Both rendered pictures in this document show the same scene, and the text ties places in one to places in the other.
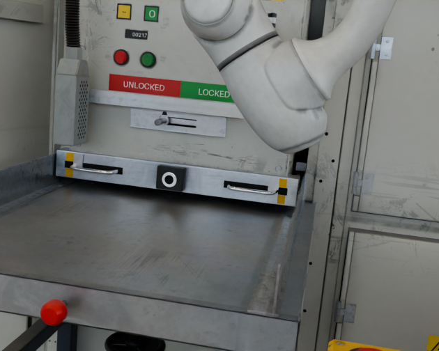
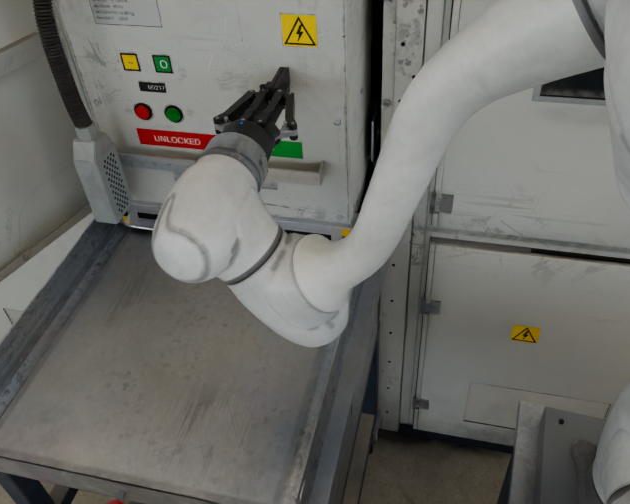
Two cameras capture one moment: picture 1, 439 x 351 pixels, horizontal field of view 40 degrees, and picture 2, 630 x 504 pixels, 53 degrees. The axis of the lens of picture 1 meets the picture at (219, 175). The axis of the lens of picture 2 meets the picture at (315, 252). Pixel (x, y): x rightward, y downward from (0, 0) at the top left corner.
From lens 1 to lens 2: 0.67 m
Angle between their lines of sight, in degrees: 32
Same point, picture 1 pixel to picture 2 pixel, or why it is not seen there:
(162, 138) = not seen: hidden behind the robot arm
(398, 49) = not seen: hidden behind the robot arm
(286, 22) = (325, 72)
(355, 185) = (433, 206)
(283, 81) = (286, 310)
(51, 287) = (109, 483)
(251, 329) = not seen: outside the picture
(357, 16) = (360, 249)
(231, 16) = (210, 274)
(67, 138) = (108, 218)
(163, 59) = (190, 113)
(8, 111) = (45, 160)
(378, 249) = (461, 259)
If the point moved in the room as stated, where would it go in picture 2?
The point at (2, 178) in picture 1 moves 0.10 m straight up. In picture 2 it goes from (54, 283) to (35, 243)
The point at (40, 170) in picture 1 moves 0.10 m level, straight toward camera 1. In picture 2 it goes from (94, 235) to (93, 267)
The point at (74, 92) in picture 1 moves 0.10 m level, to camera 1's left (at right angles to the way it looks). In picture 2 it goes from (99, 178) to (46, 178)
